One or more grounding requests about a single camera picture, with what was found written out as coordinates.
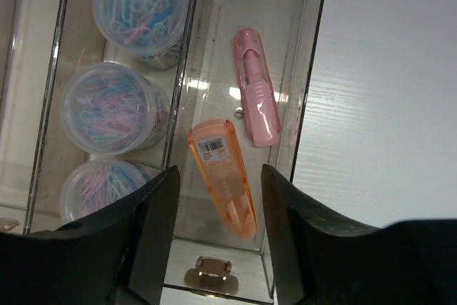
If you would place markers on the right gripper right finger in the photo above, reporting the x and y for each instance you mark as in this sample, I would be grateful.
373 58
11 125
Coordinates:
320 256

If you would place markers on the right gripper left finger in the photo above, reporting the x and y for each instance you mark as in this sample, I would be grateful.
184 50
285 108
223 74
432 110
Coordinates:
121 247

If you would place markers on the clear jar of paper clips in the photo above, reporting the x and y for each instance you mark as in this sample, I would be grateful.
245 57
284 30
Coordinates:
109 109

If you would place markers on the clear drawer bin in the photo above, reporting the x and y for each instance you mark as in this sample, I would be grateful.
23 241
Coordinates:
76 44
204 258
24 69

